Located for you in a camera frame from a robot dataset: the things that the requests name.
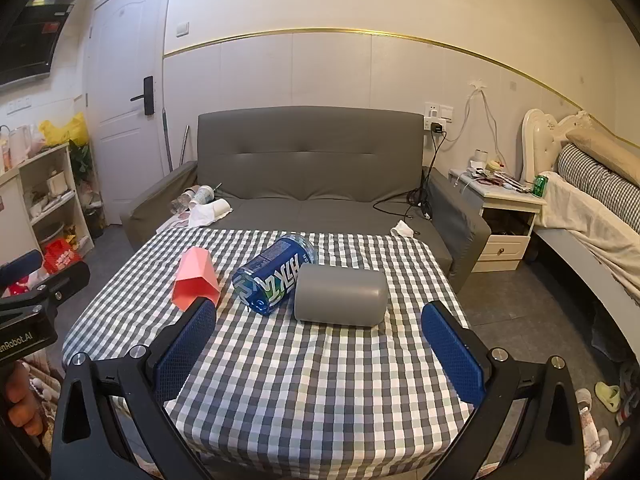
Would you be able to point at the bed frame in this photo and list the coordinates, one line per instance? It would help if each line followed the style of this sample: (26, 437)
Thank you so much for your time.
(575, 265)

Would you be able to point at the white green drink cup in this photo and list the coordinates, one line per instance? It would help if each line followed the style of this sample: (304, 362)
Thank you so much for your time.
(203, 194)

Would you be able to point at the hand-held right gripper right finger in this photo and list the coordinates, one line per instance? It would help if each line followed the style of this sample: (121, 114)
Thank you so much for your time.
(452, 355)

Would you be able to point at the black charger plug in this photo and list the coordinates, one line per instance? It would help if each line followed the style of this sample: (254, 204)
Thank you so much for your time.
(438, 128)

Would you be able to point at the grey sofa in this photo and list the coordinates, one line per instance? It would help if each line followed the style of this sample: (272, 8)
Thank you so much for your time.
(310, 150)

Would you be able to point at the grey cup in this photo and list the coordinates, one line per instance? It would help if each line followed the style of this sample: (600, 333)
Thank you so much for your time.
(340, 295)

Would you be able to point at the cream blanket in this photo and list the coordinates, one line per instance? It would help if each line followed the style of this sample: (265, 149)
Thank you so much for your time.
(575, 210)

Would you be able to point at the white switch panel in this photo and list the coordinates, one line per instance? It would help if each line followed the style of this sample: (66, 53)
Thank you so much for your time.
(19, 105)

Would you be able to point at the black range hood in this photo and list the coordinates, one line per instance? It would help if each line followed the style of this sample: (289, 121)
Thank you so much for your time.
(30, 40)

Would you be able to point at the beige pillow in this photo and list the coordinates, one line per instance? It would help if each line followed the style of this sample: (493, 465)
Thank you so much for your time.
(607, 152)

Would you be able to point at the cream bed headboard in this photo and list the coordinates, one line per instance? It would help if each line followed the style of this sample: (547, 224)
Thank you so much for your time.
(537, 135)

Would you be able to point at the pink cup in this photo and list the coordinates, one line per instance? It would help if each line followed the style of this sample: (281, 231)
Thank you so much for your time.
(196, 276)

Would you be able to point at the checkered tablecloth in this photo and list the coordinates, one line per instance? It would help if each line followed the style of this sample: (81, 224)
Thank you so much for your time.
(300, 390)

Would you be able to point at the red bag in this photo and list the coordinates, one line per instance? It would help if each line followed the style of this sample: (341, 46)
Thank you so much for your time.
(61, 256)

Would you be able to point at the green drink can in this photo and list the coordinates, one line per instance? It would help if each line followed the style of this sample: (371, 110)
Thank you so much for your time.
(540, 186)

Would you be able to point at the cream nightstand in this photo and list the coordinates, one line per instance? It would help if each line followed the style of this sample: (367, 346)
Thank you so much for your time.
(505, 225)

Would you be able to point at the white shelf unit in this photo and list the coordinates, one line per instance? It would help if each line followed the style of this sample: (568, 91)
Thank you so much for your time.
(25, 185)

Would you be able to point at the person's left hand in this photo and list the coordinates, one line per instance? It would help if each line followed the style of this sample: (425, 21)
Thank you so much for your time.
(20, 400)

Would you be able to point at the white light switch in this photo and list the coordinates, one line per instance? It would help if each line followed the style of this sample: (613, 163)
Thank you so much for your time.
(183, 29)

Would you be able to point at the white door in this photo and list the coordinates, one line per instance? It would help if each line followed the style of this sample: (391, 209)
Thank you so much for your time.
(127, 45)

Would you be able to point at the checkered pillow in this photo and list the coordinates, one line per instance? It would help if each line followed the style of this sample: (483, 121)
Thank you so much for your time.
(595, 180)

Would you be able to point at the white paper cup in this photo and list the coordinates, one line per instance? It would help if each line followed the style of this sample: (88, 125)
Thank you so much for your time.
(222, 206)

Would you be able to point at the white crumpled tissue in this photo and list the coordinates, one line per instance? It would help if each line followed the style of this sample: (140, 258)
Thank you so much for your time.
(401, 228)

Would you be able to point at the pale green slipper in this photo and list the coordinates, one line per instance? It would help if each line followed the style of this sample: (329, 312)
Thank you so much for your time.
(607, 396)

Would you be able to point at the white crumpled cloth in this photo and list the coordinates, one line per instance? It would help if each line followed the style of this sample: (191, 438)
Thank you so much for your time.
(202, 215)

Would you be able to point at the white wall socket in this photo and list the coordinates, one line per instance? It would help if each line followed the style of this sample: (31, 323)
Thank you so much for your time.
(440, 111)

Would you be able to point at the yellow plastic bag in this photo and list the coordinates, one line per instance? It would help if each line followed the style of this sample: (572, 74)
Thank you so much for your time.
(65, 130)

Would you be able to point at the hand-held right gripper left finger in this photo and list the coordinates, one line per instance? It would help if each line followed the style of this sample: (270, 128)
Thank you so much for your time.
(182, 355)

